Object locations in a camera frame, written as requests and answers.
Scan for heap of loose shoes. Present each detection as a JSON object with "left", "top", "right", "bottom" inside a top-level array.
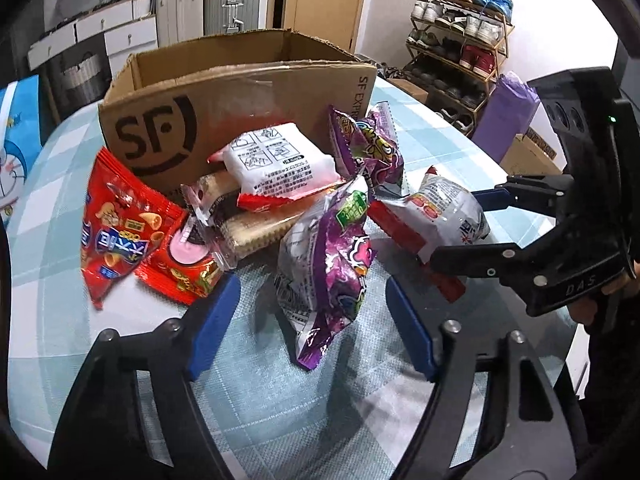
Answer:
[{"left": 370, "top": 61, "right": 401, "bottom": 81}]

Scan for purple plastic bag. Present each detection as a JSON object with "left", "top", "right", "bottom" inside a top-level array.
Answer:
[{"left": 471, "top": 72, "right": 541, "bottom": 163}]

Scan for clear sandwich biscuit packet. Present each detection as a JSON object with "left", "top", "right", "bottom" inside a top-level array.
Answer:
[
  {"left": 210, "top": 207, "right": 302, "bottom": 272},
  {"left": 181, "top": 170, "right": 242, "bottom": 227}
]

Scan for white red-edged snack packet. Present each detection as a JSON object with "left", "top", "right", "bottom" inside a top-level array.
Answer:
[{"left": 207, "top": 121, "right": 346, "bottom": 211}]

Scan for blue cartoon bag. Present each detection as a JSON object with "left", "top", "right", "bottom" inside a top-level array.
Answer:
[{"left": 0, "top": 74, "right": 43, "bottom": 231}]

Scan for wooden shoe rack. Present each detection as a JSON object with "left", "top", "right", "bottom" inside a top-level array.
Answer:
[{"left": 402, "top": 0, "right": 516, "bottom": 137}]

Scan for checked tablecloth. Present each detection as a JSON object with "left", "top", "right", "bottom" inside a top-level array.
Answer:
[{"left": 10, "top": 72, "right": 591, "bottom": 480}]

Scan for person's right hand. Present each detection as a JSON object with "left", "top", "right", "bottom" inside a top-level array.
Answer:
[{"left": 570, "top": 297, "right": 596, "bottom": 328}]

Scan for brown cardboard box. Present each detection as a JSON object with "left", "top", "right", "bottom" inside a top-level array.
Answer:
[{"left": 98, "top": 28, "right": 378, "bottom": 196}]

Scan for large purple snack bag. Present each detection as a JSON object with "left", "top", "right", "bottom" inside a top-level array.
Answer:
[{"left": 274, "top": 172, "right": 378, "bottom": 372}]

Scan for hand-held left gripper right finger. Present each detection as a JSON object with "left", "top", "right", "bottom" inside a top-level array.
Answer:
[{"left": 386, "top": 277, "right": 591, "bottom": 480}]

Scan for woven basket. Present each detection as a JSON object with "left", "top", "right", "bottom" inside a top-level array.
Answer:
[{"left": 60, "top": 52, "right": 112, "bottom": 106}]

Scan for rows of assorted shoes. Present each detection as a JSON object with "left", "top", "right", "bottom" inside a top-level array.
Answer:
[{"left": 405, "top": 0, "right": 516, "bottom": 133}]

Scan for red chip snack bag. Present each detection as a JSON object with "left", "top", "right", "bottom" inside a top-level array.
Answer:
[{"left": 80, "top": 147, "right": 190, "bottom": 310}]

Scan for white drawer cabinet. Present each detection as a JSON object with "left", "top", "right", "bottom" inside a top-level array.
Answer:
[{"left": 27, "top": 0, "right": 160, "bottom": 72}]

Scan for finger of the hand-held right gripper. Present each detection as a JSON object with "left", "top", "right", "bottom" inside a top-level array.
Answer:
[
  {"left": 470, "top": 174, "right": 576, "bottom": 218},
  {"left": 429, "top": 241, "right": 551, "bottom": 287}
]

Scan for silver suitcase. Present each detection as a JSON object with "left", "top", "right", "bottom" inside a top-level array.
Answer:
[{"left": 204, "top": 0, "right": 262, "bottom": 36}]

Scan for wooden door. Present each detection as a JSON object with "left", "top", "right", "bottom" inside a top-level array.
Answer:
[{"left": 265, "top": 0, "right": 373, "bottom": 53}]

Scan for white and red snack packet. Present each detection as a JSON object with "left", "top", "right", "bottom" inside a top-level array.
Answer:
[{"left": 367, "top": 165, "right": 493, "bottom": 303}]

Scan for small plain cardboard carton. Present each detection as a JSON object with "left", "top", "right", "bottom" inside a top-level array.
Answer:
[{"left": 387, "top": 77, "right": 431, "bottom": 106}]

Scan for small purple snack bag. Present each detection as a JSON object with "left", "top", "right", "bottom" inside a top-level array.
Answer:
[{"left": 327, "top": 101, "right": 406, "bottom": 198}]

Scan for red pink-cream cookie packet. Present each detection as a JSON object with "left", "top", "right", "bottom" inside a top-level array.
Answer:
[{"left": 135, "top": 210, "right": 223, "bottom": 307}]

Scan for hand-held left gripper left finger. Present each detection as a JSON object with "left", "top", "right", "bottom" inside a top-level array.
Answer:
[{"left": 47, "top": 275, "right": 242, "bottom": 480}]

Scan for large printed cardboard carton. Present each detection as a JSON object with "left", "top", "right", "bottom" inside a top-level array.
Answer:
[{"left": 500, "top": 132, "right": 563, "bottom": 176}]

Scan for beige suitcase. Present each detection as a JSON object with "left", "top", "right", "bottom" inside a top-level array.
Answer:
[{"left": 156, "top": 0, "right": 206, "bottom": 47}]

